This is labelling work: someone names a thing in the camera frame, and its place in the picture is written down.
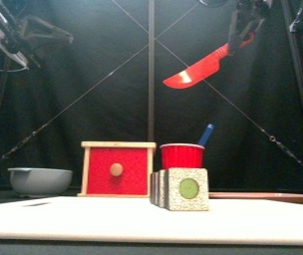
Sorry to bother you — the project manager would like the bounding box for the red toy knife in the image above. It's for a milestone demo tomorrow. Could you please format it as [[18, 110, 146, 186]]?
[[161, 32, 256, 90]]

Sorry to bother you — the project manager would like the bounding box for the sushi piece with green centre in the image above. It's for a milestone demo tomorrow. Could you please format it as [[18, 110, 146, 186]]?
[[152, 170, 160, 206], [149, 172, 156, 204], [157, 169, 166, 209], [162, 167, 209, 212]]

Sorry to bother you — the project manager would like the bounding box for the blue plastic utensil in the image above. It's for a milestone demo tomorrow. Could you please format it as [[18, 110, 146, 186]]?
[[196, 124, 214, 147]]

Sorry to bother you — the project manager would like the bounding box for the red plastic cup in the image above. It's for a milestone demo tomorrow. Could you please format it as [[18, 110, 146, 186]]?
[[157, 142, 205, 170]]

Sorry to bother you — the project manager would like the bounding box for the grey bowl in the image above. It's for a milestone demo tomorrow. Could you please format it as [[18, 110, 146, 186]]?
[[6, 167, 74, 197]]

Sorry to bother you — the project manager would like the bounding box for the red wooden box with knob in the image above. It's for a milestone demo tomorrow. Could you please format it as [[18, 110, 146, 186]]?
[[77, 140, 157, 198]]

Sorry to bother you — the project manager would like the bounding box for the black looped cable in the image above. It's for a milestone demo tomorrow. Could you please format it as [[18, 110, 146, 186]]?
[[0, 61, 30, 74]]

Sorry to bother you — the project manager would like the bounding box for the dark slanted frame strut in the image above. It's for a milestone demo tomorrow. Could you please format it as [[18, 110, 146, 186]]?
[[279, 0, 303, 163]]

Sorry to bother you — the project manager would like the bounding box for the grey vertical frame pole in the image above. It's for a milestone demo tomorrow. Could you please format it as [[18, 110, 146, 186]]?
[[148, 0, 156, 142]]

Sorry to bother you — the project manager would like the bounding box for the plain diagonal brace wire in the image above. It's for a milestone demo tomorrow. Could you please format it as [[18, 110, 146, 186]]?
[[0, 2, 200, 176]]

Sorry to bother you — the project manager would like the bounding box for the diagonal wire with turnbuckle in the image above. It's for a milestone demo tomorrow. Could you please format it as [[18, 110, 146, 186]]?
[[109, 0, 303, 183]]

